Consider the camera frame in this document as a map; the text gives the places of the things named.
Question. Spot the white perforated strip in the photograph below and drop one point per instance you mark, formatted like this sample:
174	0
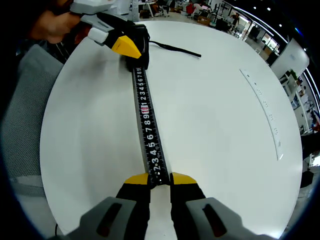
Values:
267	110

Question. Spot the white partition board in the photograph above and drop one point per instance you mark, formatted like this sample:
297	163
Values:
291	58

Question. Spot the grey mesh chair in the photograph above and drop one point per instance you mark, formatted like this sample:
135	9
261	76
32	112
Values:
25	105

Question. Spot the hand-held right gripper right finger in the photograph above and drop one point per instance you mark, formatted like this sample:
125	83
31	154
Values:
187	200

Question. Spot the green potted plant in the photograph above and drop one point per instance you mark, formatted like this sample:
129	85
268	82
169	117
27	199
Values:
292	74

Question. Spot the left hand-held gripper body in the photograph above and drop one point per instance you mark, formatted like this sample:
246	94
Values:
92	5

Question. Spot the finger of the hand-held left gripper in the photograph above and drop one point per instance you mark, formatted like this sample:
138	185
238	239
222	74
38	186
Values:
117	32

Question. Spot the person's body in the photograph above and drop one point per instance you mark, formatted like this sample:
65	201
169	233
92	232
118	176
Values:
61	48

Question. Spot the black tape measure with blade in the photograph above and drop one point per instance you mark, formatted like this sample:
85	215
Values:
148	125

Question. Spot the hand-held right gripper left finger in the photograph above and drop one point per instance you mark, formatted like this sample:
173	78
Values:
130	200

